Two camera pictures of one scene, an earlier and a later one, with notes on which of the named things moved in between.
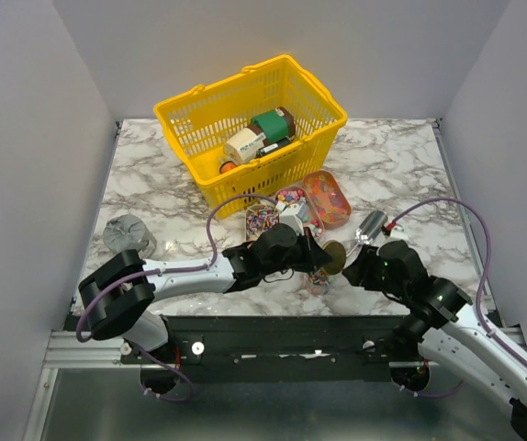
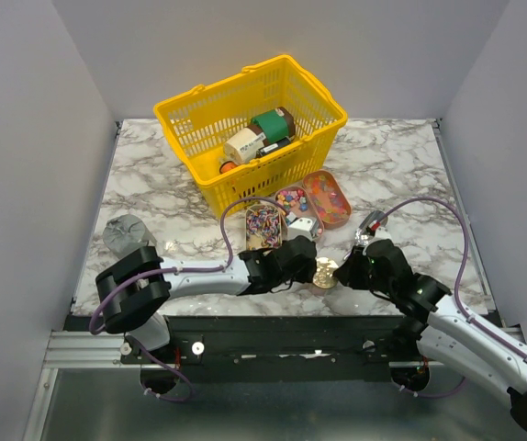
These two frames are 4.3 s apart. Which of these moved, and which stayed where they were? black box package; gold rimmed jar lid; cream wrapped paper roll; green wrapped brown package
Moved: gold rimmed jar lid
Stayed: black box package; cream wrapped paper roll; green wrapped brown package
